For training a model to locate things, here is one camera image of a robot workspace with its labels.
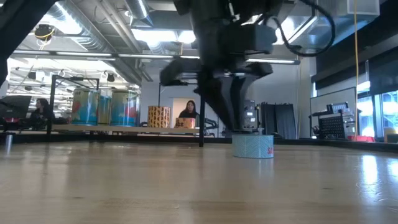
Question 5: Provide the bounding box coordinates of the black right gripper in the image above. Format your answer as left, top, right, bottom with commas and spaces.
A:
159, 14, 275, 131

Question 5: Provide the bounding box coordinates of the white salmon can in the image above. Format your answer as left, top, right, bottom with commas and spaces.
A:
231, 133, 275, 159

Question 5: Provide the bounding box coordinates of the leopard-print black beans can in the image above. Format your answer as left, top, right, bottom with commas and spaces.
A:
147, 105, 172, 129

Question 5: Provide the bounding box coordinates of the blue tomato can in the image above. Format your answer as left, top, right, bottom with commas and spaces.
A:
71, 88, 101, 126
110, 89, 137, 127

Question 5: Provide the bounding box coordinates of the dark display screen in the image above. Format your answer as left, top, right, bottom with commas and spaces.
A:
243, 99, 259, 130

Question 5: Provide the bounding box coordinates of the person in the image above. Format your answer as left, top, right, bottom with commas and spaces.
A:
178, 100, 200, 119
29, 98, 57, 130

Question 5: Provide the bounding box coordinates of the black folding panel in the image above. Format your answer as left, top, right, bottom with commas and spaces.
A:
260, 102, 298, 140

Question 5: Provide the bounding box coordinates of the whiteboard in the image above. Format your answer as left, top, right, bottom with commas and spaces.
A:
310, 86, 358, 138

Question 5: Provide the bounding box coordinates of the black perforated cart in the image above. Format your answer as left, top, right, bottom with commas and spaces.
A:
309, 101, 357, 140

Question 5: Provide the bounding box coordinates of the red bin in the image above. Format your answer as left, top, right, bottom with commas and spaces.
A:
347, 134, 371, 142

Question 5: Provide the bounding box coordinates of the silver ventilation hood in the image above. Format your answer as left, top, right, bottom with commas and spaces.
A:
273, 0, 382, 50

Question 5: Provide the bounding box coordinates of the long ceiling light bar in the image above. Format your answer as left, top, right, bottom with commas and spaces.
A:
11, 49, 302, 65

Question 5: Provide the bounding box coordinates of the black monitor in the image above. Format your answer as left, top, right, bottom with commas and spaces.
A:
0, 95, 32, 124

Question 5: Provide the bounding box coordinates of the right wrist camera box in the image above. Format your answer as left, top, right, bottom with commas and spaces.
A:
229, 24, 278, 54

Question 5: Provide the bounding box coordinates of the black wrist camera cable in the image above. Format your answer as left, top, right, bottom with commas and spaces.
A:
264, 0, 336, 58

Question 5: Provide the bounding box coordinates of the black aluminium rig frame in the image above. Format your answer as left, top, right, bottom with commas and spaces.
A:
0, 130, 398, 153

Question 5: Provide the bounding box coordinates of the yellow hanging cable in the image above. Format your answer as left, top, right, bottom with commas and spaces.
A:
353, 0, 359, 133

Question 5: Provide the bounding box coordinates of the black yellow cord reel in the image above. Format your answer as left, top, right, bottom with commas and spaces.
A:
33, 24, 56, 43

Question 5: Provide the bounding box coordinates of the small silver post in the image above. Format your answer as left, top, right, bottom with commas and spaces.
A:
4, 134, 14, 156

